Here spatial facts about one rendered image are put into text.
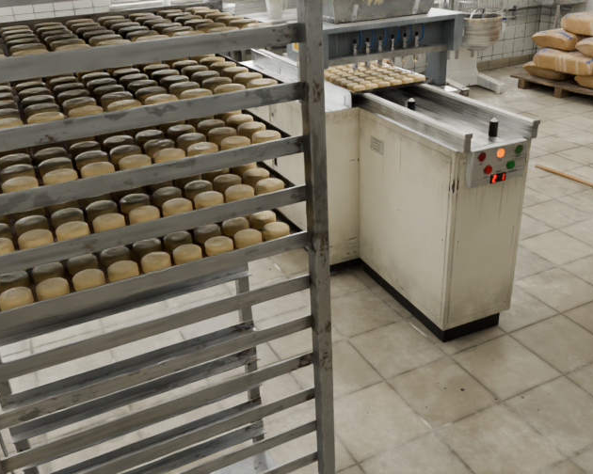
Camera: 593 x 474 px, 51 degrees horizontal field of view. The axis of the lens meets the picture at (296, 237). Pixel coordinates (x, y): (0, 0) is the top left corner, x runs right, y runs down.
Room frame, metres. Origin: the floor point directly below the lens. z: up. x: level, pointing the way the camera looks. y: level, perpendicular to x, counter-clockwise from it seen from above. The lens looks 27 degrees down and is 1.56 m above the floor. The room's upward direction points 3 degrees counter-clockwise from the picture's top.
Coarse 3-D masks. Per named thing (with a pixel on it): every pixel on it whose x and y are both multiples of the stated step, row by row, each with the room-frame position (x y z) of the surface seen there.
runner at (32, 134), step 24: (216, 96) 0.94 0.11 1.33; (240, 96) 0.95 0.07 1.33; (264, 96) 0.97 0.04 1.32; (288, 96) 0.99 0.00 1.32; (72, 120) 0.85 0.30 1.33; (96, 120) 0.86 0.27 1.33; (120, 120) 0.87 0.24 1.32; (144, 120) 0.89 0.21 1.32; (168, 120) 0.90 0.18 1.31; (0, 144) 0.81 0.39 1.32; (24, 144) 0.82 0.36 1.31
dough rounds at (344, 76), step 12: (324, 72) 2.98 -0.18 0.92; (336, 72) 2.99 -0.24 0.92; (348, 72) 2.97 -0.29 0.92; (360, 72) 2.94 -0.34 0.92; (372, 72) 2.93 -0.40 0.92; (384, 72) 2.91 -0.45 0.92; (396, 72) 2.93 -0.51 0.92; (408, 72) 2.88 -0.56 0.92; (336, 84) 2.82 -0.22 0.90; (348, 84) 2.73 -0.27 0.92; (360, 84) 2.75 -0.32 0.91; (372, 84) 2.70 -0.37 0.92; (384, 84) 2.70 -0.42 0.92; (396, 84) 2.72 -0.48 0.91
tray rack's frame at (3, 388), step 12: (0, 360) 1.14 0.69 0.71; (0, 384) 1.13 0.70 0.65; (0, 396) 1.12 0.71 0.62; (0, 444) 0.92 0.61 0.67; (24, 444) 1.13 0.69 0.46; (252, 456) 1.35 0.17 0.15; (264, 456) 1.35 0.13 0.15; (0, 468) 0.73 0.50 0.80; (36, 468) 1.13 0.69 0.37; (228, 468) 1.31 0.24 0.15; (240, 468) 1.31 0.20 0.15; (252, 468) 1.30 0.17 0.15; (264, 468) 1.30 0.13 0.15
